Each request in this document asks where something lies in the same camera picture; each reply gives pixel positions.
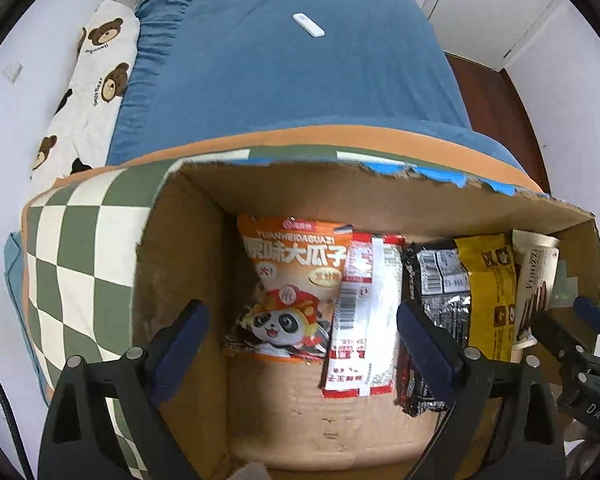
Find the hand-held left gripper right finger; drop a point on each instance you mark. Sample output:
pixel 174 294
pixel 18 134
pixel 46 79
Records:
pixel 422 342

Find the bear print pillow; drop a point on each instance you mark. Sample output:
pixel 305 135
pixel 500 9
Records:
pixel 95 85

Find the white door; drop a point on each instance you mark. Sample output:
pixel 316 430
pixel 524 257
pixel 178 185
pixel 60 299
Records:
pixel 480 5

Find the white remote control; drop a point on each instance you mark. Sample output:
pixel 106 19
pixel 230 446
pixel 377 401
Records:
pixel 308 25

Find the green checkered blanket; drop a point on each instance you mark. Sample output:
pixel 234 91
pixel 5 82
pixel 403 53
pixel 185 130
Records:
pixel 80 260

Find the white wall plate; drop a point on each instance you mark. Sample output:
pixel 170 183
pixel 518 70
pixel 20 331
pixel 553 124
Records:
pixel 13 72

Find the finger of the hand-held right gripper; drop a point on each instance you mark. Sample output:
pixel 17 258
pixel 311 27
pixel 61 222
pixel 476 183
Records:
pixel 555 332
pixel 596 314

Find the blue bed sheet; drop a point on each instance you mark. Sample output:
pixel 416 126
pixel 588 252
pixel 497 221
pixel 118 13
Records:
pixel 290 85

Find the white wafer stick packet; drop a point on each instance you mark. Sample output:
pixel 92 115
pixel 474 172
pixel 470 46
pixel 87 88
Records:
pixel 532 270

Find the black snack packet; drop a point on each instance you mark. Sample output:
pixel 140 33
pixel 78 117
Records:
pixel 440 285

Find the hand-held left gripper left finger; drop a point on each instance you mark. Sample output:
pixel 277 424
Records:
pixel 182 345

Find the large orange panda snack packet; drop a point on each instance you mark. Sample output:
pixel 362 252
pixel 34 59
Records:
pixel 290 270

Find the cardboard box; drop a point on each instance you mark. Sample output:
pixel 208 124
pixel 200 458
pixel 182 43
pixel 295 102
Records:
pixel 290 410

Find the red and white snack packet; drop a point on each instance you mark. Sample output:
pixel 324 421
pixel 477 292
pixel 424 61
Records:
pixel 365 310

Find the yellow snack packet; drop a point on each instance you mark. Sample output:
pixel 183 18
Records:
pixel 490 285

